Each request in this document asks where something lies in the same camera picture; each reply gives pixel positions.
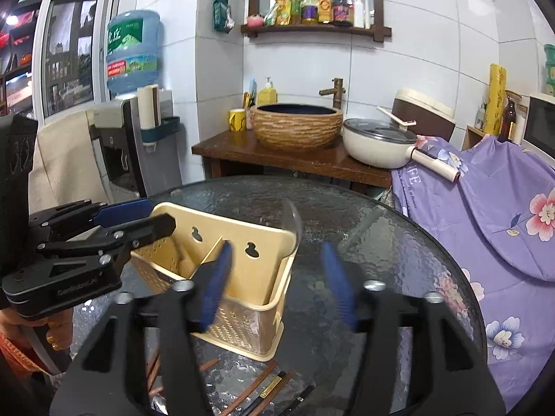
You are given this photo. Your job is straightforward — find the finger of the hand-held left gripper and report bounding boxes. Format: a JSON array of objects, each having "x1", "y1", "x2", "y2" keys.
[
  {"x1": 28, "y1": 198, "x2": 154, "y2": 237},
  {"x1": 36, "y1": 213, "x2": 177, "y2": 268}
]

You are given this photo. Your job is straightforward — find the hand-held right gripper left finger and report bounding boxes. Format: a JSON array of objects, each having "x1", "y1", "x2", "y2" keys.
[{"x1": 51, "y1": 240, "x2": 235, "y2": 416}]

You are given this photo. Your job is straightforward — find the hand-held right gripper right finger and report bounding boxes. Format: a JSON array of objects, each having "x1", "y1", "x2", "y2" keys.
[{"x1": 319, "y1": 240, "x2": 506, "y2": 416}]

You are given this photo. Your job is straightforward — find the beige plastic utensil holder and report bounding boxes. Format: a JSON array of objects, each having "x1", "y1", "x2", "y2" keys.
[{"x1": 130, "y1": 201, "x2": 300, "y2": 361}]

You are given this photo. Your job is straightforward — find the person's left hand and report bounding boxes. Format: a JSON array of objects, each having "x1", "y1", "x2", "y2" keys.
[{"x1": 45, "y1": 310, "x2": 74, "y2": 353}]

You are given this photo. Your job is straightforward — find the beige cloth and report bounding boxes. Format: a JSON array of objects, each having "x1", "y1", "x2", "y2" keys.
[{"x1": 35, "y1": 110, "x2": 109, "y2": 209}]

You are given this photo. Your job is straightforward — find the grey water dispenser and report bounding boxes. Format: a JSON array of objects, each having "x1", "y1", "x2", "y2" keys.
[{"x1": 93, "y1": 91, "x2": 183, "y2": 198}]

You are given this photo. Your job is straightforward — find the metal spoon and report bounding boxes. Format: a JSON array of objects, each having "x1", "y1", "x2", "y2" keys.
[{"x1": 281, "y1": 198, "x2": 303, "y2": 254}]

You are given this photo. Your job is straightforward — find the dark display shelf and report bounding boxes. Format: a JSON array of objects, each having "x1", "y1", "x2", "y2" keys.
[{"x1": 0, "y1": 6, "x2": 35, "y2": 115}]

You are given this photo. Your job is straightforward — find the white paper cup tube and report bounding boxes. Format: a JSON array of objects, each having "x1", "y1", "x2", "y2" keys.
[{"x1": 137, "y1": 84, "x2": 162, "y2": 128}]

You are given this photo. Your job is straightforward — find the black chopstick with gold band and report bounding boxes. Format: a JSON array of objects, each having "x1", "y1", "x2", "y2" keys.
[{"x1": 236, "y1": 373, "x2": 288, "y2": 416}]

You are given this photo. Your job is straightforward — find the aluminium sliding window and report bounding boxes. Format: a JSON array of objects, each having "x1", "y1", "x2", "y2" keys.
[{"x1": 32, "y1": 0, "x2": 122, "y2": 118}]

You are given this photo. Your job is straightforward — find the cream white pan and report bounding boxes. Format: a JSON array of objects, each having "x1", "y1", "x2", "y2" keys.
[{"x1": 342, "y1": 117, "x2": 461, "y2": 183}]

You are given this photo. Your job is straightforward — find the yellow mug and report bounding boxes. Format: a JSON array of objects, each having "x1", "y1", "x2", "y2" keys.
[{"x1": 229, "y1": 108, "x2": 248, "y2": 133}]

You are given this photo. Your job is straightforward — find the wooden vanity cabinet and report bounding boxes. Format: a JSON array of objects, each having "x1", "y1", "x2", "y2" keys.
[{"x1": 191, "y1": 128, "x2": 393, "y2": 193}]

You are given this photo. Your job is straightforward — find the blue water jug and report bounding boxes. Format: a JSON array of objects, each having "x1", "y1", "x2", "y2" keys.
[{"x1": 106, "y1": 9, "x2": 161, "y2": 96}]

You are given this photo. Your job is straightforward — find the glass pan lid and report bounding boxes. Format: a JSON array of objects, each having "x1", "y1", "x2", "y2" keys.
[{"x1": 344, "y1": 118, "x2": 419, "y2": 141}]

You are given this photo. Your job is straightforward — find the brown woven pattern basin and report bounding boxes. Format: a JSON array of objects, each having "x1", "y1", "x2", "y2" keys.
[{"x1": 249, "y1": 103, "x2": 344, "y2": 150}]

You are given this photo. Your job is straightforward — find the purple floral cloth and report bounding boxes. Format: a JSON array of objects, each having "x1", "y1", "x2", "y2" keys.
[{"x1": 390, "y1": 134, "x2": 555, "y2": 362}]

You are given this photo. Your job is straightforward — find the yellow soap pump bottle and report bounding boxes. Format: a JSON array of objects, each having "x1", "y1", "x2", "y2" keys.
[{"x1": 258, "y1": 77, "x2": 278, "y2": 105}]

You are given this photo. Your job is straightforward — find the white spatula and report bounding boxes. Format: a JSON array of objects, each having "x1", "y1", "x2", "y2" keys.
[{"x1": 376, "y1": 106, "x2": 418, "y2": 128}]

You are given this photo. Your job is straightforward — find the bronze bamboo style faucet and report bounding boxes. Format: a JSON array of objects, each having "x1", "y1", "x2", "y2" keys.
[{"x1": 318, "y1": 77, "x2": 345, "y2": 109}]

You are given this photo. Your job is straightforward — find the small wooden box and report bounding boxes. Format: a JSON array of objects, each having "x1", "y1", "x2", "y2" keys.
[{"x1": 462, "y1": 125, "x2": 486, "y2": 151}]

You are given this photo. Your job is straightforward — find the brown glass bottle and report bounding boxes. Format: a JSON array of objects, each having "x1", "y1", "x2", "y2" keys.
[{"x1": 498, "y1": 99, "x2": 518, "y2": 143}]

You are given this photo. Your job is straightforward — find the yellow roll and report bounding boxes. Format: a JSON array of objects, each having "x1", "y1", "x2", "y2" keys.
[{"x1": 483, "y1": 64, "x2": 508, "y2": 136}]

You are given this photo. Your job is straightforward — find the yellow snack packet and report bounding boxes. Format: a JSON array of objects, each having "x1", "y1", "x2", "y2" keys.
[{"x1": 264, "y1": 0, "x2": 293, "y2": 27}]

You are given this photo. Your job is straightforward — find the white microwave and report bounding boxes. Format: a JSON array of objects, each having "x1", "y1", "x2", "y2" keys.
[{"x1": 520, "y1": 92, "x2": 555, "y2": 159}]

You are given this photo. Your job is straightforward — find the wooden framed mirror shelf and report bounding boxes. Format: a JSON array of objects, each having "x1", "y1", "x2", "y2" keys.
[{"x1": 240, "y1": 0, "x2": 393, "y2": 44}]

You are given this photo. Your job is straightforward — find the yellow cooking oil bottle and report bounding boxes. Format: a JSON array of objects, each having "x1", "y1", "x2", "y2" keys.
[{"x1": 301, "y1": 0, "x2": 321, "y2": 24}]

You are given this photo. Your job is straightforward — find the dark sauce bottle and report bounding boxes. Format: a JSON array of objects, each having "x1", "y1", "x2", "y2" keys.
[{"x1": 332, "y1": 0, "x2": 354, "y2": 26}]

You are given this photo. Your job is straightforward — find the green stacked containers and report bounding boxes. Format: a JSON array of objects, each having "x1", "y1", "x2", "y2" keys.
[{"x1": 543, "y1": 43, "x2": 555, "y2": 96}]

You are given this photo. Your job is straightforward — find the green wall packet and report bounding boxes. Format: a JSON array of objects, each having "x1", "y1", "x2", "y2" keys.
[{"x1": 212, "y1": 0, "x2": 235, "y2": 35}]

